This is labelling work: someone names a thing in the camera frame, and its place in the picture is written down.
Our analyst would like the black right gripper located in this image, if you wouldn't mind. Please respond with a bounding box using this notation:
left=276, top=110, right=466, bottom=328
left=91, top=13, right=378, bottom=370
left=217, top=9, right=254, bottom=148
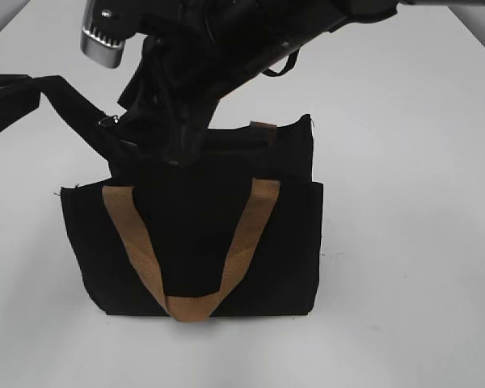
left=116, top=1, right=243, bottom=166

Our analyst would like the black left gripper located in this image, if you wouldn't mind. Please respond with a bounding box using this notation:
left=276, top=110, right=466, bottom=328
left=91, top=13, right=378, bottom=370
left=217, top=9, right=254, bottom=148
left=0, top=74, right=40, bottom=133

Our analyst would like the silver zipper pull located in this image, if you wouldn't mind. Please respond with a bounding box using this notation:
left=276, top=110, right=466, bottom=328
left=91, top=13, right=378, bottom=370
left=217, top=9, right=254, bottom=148
left=96, top=115, right=120, bottom=129

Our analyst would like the black bag with tan handles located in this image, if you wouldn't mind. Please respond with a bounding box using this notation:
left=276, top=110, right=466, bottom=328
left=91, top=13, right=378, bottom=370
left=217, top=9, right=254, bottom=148
left=32, top=74, right=323, bottom=325

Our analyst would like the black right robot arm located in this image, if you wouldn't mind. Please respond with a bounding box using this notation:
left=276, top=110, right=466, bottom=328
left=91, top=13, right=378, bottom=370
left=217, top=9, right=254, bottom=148
left=115, top=1, right=399, bottom=165

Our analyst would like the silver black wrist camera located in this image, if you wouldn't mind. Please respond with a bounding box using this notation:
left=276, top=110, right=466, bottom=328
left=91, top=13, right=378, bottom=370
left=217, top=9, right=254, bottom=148
left=80, top=0, right=140, bottom=69

